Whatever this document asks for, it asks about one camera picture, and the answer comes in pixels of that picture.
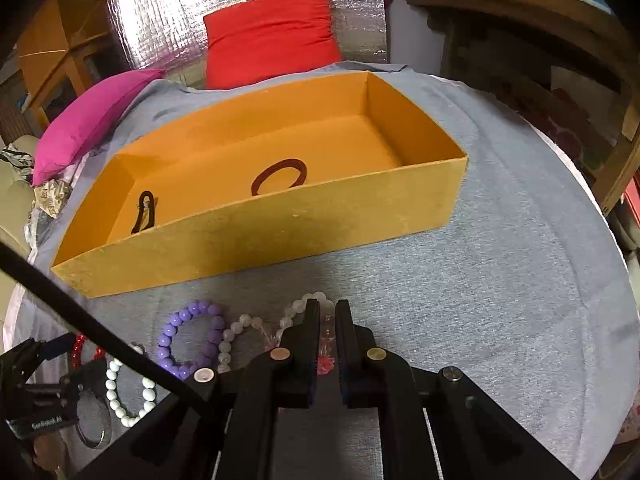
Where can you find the black hair clip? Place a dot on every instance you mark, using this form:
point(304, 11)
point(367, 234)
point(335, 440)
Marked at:
point(145, 212)

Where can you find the patterned cloth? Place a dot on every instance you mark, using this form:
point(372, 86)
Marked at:
point(52, 197)

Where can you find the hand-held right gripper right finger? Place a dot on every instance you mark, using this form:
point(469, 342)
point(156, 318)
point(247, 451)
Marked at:
point(345, 345)

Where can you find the floral cloth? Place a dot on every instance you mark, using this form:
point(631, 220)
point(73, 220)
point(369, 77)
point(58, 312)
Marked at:
point(580, 110)

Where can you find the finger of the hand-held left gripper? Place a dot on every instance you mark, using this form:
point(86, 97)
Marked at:
point(55, 347)
point(85, 380)

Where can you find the silver foil insulation sheet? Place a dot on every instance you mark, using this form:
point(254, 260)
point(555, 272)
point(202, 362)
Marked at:
point(150, 15)

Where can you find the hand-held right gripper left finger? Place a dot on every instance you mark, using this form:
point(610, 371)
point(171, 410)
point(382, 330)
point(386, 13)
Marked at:
point(312, 345)

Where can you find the orange cardboard box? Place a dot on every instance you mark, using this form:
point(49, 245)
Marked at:
point(300, 230)

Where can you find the dark brown bangle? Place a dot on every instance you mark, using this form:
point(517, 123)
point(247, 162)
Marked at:
point(256, 182)

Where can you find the magenta pillow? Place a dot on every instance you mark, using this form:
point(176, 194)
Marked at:
point(90, 120)

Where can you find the wooden shelf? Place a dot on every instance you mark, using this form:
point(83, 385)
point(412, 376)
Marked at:
point(525, 15)

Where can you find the beige sofa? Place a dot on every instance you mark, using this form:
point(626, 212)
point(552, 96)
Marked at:
point(15, 220)

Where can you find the pale pink sheet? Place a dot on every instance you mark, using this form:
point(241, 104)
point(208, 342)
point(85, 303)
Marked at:
point(12, 310)

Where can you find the red pillow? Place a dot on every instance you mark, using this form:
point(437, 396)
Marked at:
point(270, 35)

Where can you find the wooden cabinet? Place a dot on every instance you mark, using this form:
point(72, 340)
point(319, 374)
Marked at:
point(55, 30)

